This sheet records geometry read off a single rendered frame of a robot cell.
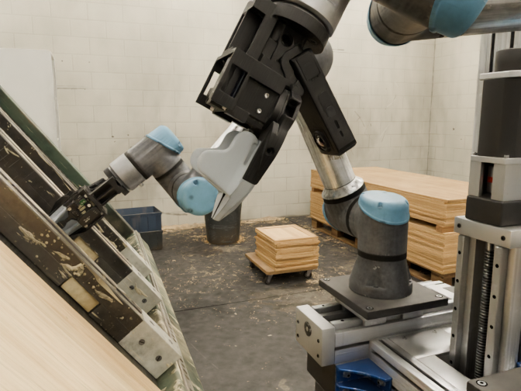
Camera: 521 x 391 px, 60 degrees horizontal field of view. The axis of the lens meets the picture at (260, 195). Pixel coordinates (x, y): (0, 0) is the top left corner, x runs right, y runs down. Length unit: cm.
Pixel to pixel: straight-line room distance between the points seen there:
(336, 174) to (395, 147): 641
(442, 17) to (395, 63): 704
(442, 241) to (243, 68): 375
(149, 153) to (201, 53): 526
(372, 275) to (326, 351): 20
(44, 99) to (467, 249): 407
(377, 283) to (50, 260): 71
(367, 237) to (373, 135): 624
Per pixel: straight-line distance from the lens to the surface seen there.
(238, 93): 42
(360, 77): 717
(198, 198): 87
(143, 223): 511
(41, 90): 461
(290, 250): 401
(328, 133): 47
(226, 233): 525
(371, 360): 113
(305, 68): 46
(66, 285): 99
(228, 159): 43
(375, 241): 108
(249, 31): 46
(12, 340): 67
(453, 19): 50
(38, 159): 155
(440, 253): 414
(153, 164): 100
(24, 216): 96
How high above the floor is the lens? 145
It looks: 10 degrees down
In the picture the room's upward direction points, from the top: straight up
